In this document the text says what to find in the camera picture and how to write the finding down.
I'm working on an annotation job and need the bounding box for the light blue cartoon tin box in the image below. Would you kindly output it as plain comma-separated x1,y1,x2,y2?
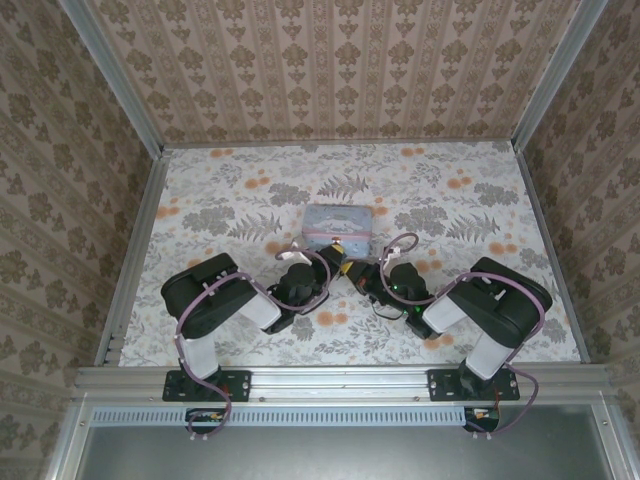
301,203,376,260

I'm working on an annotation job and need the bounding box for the floral patterned table cover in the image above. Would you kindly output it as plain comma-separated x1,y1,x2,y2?
117,142,581,370

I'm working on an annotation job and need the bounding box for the black controller box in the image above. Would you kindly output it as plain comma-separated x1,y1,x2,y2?
184,407,227,435
462,407,502,433

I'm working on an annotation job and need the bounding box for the grey sheet metal panel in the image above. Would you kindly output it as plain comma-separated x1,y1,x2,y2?
77,403,616,480

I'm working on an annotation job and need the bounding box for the aluminium table back rail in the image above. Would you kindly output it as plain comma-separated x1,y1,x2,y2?
163,138,517,150

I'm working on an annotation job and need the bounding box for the aluminium mounting rail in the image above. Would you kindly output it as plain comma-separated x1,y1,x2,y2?
73,365,615,403

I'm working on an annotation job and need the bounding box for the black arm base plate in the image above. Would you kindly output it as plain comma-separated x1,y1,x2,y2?
427,368,521,404
162,368,253,404

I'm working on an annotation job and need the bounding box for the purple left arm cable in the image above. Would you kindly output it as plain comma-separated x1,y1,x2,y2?
173,245,334,444

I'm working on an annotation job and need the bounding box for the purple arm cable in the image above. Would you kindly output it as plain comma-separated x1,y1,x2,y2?
173,245,334,444
379,232,546,444

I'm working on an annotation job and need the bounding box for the white slotted cable duct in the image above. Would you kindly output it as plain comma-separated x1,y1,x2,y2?
91,405,502,428

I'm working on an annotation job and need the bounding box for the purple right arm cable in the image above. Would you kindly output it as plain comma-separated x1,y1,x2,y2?
379,232,546,444

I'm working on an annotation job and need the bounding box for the aluminium table side rail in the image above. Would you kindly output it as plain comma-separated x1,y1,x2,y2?
514,144,590,365
93,149,172,370

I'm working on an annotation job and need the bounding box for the aluminium frame corner post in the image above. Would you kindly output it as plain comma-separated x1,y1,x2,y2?
56,0,167,157
509,0,610,154

